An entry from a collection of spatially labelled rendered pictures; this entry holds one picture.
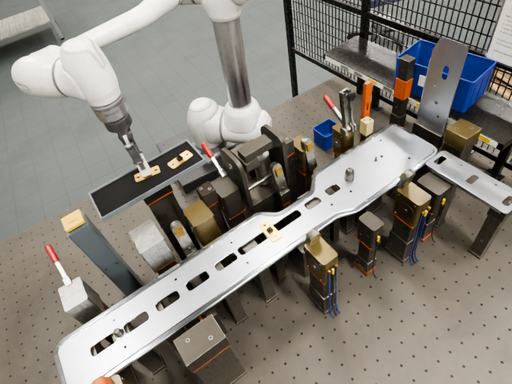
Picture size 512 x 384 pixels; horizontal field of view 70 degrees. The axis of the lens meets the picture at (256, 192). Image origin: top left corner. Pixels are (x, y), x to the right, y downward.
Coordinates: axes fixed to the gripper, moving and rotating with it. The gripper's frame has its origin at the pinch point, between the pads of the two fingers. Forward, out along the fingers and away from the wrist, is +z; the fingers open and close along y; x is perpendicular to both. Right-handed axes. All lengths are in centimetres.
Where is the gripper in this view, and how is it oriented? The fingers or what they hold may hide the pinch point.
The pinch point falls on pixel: (142, 165)
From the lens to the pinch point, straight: 123.0
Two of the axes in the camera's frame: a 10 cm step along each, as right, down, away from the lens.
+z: 1.6, 6.5, 7.5
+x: 9.1, -4.0, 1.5
